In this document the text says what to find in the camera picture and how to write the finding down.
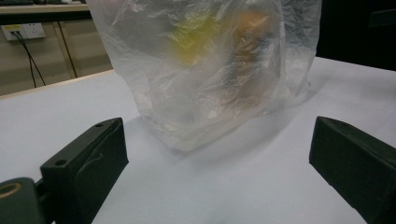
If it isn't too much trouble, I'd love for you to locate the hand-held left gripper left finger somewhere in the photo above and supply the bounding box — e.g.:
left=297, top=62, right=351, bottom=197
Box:
left=39, top=117, right=130, bottom=224

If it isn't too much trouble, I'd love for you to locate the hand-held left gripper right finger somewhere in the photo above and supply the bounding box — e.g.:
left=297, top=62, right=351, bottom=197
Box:
left=308, top=116, right=396, bottom=224

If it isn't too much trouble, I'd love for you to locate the clear plastic bag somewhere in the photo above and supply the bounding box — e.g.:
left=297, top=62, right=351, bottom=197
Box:
left=85, top=0, right=323, bottom=152

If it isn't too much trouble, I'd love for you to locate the orange fruit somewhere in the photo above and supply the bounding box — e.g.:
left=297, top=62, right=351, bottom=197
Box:
left=232, top=8, right=275, bottom=63

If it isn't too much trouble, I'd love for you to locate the wooden shelf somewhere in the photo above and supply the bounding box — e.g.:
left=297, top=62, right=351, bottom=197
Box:
left=0, top=1, right=91, bottom=16

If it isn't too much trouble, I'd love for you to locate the yellow fruit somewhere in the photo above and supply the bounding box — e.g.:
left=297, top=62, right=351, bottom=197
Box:
left=169, top=13, right=223, bottom=66

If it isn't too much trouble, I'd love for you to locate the black thin cable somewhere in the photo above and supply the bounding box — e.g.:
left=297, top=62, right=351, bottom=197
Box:
left=56, top=21, right=78, bottom=78

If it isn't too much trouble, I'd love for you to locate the black power cable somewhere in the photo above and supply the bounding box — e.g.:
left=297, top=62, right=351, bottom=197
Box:
left=11, top=30, right=47, bottom=89

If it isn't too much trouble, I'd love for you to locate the white wall socket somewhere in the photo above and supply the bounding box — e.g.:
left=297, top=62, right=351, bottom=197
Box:
left=0, top=21, right=47, bottom=42

